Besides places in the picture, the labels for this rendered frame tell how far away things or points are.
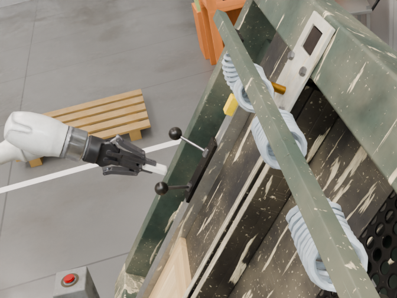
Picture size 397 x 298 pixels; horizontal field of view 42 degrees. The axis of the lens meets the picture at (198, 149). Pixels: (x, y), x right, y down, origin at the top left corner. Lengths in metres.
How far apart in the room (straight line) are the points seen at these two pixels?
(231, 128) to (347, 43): 0.60
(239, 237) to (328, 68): 0.41
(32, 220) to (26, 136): 2.68
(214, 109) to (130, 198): 2.36
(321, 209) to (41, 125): 1.04
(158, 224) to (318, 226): 1.41
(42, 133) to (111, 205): 2.52
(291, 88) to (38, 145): 0.73
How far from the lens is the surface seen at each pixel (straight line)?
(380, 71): 0.74
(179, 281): 1.48
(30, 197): 4.31
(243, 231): 1.08
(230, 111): 1.36
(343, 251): 0.43
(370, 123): 0.72
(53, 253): 3.68
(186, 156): 1.69
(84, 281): 1.99
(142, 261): 1.95
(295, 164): 0.52
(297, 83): 0.92
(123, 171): 1.48
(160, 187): 1.40
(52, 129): 1.41
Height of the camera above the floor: 2.25
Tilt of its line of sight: 32 degrees down
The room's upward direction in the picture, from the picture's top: 12 degrees counter-clockwise
